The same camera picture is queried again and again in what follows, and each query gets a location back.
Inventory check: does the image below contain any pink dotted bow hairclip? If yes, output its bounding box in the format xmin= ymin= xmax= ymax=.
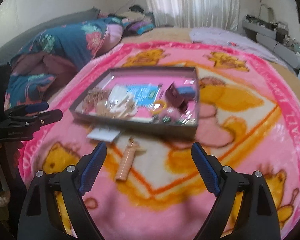
xmin=82 ymin=87 xmax=110 ymax=112

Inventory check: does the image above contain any clear beige hair claw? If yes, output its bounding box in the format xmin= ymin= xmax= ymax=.
xmin=95 ymin=101 xmax=117 ymax=119

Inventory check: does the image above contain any white card packet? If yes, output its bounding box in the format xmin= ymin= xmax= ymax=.
xmin=87 ymin=127 xmax=121 ymax=142

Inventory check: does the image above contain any peach spiral hair tie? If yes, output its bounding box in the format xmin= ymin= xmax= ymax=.
xmin=114 ymin=138 xmax=147 ymax=183

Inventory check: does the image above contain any yellow ring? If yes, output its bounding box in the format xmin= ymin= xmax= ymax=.
xmin=152 ymin=100 xmax=168 ymax=113

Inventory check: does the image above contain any pink fuzzy hair clip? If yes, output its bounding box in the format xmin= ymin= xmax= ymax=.
xmin=160 ymin=108 xmax=197 ymax=126

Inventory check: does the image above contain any maroon hair claw clip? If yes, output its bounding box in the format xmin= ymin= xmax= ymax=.
xmin=165 ymin=83 xmax=188 ymax=113

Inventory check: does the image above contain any blue small box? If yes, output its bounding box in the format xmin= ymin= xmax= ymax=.
xmin=177 ymin=86 xmax=196 ymax=100

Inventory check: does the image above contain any person left hand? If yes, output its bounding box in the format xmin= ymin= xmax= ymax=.
xmin=0 ymin=142 xmax=24 ymax=175

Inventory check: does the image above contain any grey padded headboard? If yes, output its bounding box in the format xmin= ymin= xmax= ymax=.
xmin=0 ymin=7 xmax=101 ymax=65

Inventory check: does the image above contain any blue floral quilt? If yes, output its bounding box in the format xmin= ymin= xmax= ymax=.
xmin=5 ymin=16 xmax=123 ymax=109

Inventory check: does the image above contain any pink bear fleece blanket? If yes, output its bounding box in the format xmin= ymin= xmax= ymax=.
xmin=19 ymin=42 xmax=300 ymax=239

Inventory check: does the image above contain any grey cardboard box tray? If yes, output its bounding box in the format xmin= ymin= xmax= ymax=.
xmin=70 ymin=66 xmax=199 ymax=139

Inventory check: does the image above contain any purple striped pillow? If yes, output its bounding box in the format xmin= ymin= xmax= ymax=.
xmin=123 ymin=20 xmax=155 ymax=37

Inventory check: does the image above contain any grey bed footboard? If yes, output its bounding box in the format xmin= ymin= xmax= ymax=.
xmin=242 ymin=15 xmax=300 ymax=72

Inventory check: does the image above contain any lilac bed sheet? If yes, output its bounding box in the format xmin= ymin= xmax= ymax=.
xmin=189 ymin=27 xmax=288 ymax=68

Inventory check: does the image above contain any white curtain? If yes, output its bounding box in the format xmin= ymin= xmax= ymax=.
xmin=146 ymin=0 xmax=240 ymax=30

